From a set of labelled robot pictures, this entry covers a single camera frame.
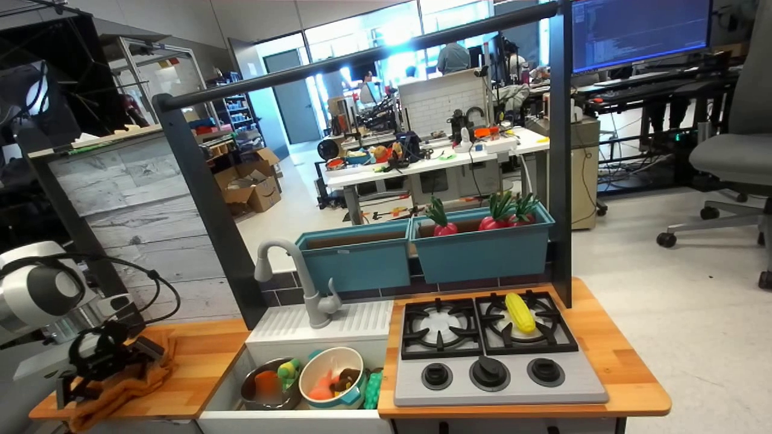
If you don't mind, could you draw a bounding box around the black computer desk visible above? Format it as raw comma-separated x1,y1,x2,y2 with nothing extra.
574,67,737,196

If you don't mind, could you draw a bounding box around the teal planter box empty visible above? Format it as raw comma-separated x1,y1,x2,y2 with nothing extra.
292,222,415,296

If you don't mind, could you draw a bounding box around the stainless steel bowl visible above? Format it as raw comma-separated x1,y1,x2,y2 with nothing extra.
237,358,304,413

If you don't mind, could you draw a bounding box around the white work desk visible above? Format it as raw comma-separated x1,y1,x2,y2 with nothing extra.
323,126,553,228

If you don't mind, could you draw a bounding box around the pink heart plush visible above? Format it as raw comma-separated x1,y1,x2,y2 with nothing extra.
308,370,339,402

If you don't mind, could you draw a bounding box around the teal planter box with plants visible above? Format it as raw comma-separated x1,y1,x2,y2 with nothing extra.
408,200,556,288

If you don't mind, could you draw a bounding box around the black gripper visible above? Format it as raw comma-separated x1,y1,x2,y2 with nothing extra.
59,319,169,408

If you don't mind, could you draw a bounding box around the green bowl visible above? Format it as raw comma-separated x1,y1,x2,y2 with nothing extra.
296,345,370,413

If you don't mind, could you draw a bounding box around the beige cabinet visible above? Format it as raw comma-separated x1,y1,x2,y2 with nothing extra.
524,116,602,235

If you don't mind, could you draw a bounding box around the person in grey shirt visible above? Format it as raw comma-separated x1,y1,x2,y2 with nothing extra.
434,41,473,78

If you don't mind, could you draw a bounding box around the grey toy faucet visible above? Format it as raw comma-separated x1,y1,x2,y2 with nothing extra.
250,242,345,334

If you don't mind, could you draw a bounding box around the orange plush toy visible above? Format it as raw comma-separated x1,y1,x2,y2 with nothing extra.
249,370,285,400

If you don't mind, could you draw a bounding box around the cardboard box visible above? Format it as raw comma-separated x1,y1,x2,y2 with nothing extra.
211,148,285,217

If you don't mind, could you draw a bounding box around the yellow corn toy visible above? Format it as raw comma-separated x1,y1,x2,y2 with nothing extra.
502,290,541,337

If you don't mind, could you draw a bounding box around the black stove grate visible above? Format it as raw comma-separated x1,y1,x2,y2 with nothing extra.
397,296,484,363
473,290,578,358

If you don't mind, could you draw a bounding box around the black stove knob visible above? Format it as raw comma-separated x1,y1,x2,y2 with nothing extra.
525,358,567,389
419,363,452,394
467,354,512,394

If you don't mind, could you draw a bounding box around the computer monitor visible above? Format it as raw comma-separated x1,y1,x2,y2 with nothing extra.
567,0,717,78

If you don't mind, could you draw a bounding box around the white toy sink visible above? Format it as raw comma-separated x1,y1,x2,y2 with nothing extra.
194,299,396,434

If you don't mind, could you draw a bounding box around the grey office chair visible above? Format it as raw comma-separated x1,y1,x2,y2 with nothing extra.
654,0,772,295

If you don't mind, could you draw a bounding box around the red radish toy plant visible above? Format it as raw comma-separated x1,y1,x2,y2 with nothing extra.
512,191,541,228
422,196,461,240
474,191,516,235

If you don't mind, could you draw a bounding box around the black metal frame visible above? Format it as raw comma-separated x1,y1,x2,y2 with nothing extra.
148,0,574,334

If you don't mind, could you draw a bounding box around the yellow-green toy fruit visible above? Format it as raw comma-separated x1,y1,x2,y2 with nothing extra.
272,360,302,392

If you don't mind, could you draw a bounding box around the white panel board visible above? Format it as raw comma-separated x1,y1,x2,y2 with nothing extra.
396,70,495,141

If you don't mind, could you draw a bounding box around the grey toy stove top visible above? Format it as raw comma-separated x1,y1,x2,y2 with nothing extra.
391,290,610,410

